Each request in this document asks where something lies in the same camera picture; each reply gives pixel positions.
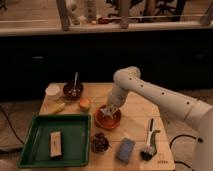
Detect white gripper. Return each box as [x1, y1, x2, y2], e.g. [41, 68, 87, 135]
[107, 87, 128, 113]

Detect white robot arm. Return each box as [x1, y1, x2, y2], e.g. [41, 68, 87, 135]
[104, 66, 213, 171]

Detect red bowl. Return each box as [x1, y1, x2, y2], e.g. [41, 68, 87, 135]
[94, 105, 121, 130]

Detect dark bowl with spoon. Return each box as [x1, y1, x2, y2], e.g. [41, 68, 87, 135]
[63, 82, 83, 100]

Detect orange fruit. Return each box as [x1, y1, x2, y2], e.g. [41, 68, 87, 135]
[79, 98, 91, 111]

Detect metal spoon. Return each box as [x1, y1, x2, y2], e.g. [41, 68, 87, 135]
[72, 72, 78, 96]

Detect blue sponge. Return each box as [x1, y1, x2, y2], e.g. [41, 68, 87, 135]
[116, 138, 135, 164]

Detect green plastic tray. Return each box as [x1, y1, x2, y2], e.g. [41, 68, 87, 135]
[19, 114, 91, 169]

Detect green white dish brush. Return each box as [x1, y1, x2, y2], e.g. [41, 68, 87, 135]
[140, 118, 159, 161]

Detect yellow banana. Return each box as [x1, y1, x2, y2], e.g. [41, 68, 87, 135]
[49, 103, 66, 114]

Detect white cup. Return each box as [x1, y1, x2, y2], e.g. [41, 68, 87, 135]
[45, 84, 60, 100]

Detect wooden block in tray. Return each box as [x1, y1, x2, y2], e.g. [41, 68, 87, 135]
[50, 131, 62, 158]

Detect black cable right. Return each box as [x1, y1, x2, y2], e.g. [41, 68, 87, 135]
[169, 134, 198, 169]

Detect black cable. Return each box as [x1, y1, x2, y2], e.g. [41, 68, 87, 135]
[0, 104, 25, 145]
[169, 134, 198, 169]

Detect black cable left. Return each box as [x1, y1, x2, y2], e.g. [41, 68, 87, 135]
[0, 104, 25, 145]

